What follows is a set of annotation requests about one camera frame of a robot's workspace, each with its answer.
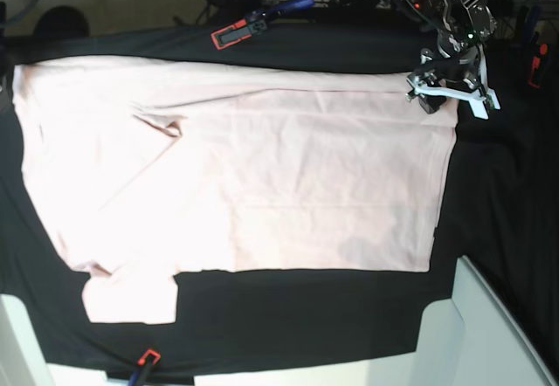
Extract red blue front clamp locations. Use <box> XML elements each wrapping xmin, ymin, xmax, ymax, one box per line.
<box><xmin>127</xmin><ymin>348</ymin><xmax>161</xmax><ymax>386</ymax></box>

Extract black power strip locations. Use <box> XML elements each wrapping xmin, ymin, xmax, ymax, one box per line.
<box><xmin>325</xmin><ymin>0</ymin><xmax>397</xmax><ymax>10</ymax></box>

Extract black table cloth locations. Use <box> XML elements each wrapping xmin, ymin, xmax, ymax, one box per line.
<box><xmin>0</xmin><ymin>3</ymin><xmax>559</xmax><ymax>383</ymax></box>

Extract white cabinet left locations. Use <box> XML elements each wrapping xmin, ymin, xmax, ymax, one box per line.
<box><xmin>1</xmin><ymin>294</ymin><xmax>107</xmax><ymax>386</ymax></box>

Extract red clamp at right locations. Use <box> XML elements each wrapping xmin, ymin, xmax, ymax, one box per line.
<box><xmin>528</xmin><ymin>43</ymin><xmax>549</xmax><ymax>89</ymax></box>

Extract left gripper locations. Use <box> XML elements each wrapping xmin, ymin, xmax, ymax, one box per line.
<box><xmin>405</xmin><ymin>45</ymin><xmax>500</xmax><ymax>120</ymax></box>

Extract red black blue clamp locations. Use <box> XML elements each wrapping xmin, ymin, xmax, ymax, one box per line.
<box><xmin>210</xmin><ymin>0</ymin><xmax>314</xmax><ymax>51</ymax></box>

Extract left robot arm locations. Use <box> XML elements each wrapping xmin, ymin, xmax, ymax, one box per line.
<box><xmin>392</xmin><ymin>0</ymin><xmax>500</xmax><ymax>120</ymax></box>

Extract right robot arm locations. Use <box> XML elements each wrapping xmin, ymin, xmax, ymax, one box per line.
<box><xmin>1</xmin><ymin>0</ymin><xmax>39</xmax><ymax>113</ymax></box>

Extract pink T-shirt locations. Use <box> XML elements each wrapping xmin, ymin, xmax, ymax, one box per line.
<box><xmin>13</xmin><ymin>57</ymin><xmax>458</xmax><ymax>324</ymax></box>

